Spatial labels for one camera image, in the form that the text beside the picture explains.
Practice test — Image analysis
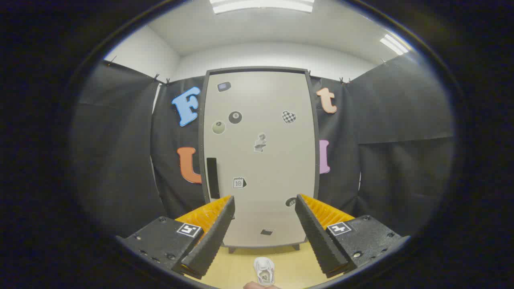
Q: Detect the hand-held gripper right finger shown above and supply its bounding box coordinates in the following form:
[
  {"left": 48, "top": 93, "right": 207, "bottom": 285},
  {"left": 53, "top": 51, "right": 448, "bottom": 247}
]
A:
[{"left": 295, "top": 194, "right": 411, "bottom": 279}]

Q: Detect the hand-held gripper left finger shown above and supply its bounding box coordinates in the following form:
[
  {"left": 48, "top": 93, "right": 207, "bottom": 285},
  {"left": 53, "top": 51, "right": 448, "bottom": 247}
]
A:
[{"left": 116, "top": 195, "right": 236, "bottom": 280}]

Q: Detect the black door handle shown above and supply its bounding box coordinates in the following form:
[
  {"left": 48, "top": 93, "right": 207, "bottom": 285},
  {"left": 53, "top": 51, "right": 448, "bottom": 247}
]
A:
[{"left": 206, "top": 158, "right": 220, "bottom": 199}]

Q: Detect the white shoe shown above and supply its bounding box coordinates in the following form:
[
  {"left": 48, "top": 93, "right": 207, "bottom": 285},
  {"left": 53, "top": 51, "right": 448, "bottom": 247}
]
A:
[{"left": 253, "top": 257, "right": 276, "bottom": 286}]

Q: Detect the grey shoe cabinet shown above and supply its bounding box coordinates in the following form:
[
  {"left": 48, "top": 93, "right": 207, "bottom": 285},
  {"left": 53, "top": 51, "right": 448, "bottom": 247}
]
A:
[{"left": 199, "top": 66, "right": 320, "bottom": 254}]

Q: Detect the black backdrop cloth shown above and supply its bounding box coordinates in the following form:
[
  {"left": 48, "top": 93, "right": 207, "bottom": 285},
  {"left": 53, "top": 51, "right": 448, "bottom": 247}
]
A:
[{"left": 72, "top": 52, "right": 454, "bottom": 237}]

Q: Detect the small ceiling light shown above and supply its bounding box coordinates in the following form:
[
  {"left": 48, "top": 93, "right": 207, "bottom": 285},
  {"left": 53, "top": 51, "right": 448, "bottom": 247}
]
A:
[{"left": 380, "top": 34, "right": 410, "bottom": 55}]

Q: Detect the long ceiling light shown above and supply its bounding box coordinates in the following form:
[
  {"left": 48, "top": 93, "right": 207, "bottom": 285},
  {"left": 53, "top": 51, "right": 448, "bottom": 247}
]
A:
[{"left": 210, "top": 0, "right": 315, "bottom": 14}]

